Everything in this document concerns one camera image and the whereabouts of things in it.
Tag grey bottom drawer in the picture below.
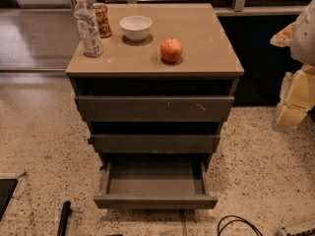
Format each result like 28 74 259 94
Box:
94 153 218 209

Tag grey drawer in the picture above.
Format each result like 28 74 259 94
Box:
75 95 234 122
90 134 221 153
94 153 218 209

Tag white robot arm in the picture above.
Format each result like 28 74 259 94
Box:
270 0 315 133

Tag grey drawer cabinet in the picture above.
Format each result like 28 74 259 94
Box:
65 2 245 172

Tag grey middle drawer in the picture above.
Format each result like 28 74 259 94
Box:
90 134 221 153

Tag grey top drawer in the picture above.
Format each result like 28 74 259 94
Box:
75 95 234 122

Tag grey power strip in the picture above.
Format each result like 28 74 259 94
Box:
277 220 315 236

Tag red apple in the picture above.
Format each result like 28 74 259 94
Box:
160 37 183 63

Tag white ceramic bowl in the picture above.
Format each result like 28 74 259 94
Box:
119 16 153 42

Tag clear plastic water bottle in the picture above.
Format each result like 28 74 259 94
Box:
74 0 103 58

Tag patterned drink can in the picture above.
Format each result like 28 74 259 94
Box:
93 3 112 38

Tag black bar on floor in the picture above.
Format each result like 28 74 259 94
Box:
57 201 71 236

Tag black mat corner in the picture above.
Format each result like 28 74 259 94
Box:
0 179 18 221

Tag black cable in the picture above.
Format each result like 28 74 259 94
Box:
217 214 264 236

